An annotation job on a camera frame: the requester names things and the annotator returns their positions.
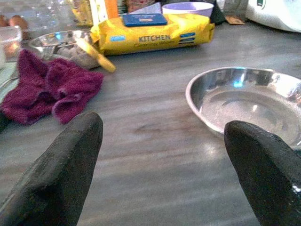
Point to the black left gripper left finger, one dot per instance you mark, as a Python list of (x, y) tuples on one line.
[(58, 176)]

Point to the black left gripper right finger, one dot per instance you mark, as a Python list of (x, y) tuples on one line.
[(265, 179)]

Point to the shallow steel bowl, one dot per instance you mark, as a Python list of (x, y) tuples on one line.
[(47, 41), (247, 106)]

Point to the maroon terry cloth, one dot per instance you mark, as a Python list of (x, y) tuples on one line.
[(35, 94)]

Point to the light green tray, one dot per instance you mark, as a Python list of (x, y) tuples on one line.
[(7, 73)]

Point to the yellow plastic spoon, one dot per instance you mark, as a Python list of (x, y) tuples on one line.
[(101, 58)]

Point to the brown egg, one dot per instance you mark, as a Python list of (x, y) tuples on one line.
[(2, 21), (17, 21)]

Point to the brown paper tag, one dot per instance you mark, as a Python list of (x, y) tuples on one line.
[(234, 20)]

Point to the white kitchen appliance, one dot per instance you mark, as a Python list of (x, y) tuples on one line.
[(277, 14)]

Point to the yellow kitchen wipes pack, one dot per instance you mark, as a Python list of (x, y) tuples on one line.
[(152, 40)]

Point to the yellow snack packet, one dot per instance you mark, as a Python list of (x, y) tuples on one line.
[(81, 11)]

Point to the orange carton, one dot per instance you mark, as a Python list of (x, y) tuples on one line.
[(111, 8)]

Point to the lilac plastic bowl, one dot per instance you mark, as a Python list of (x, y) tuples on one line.
[(188, 9)]

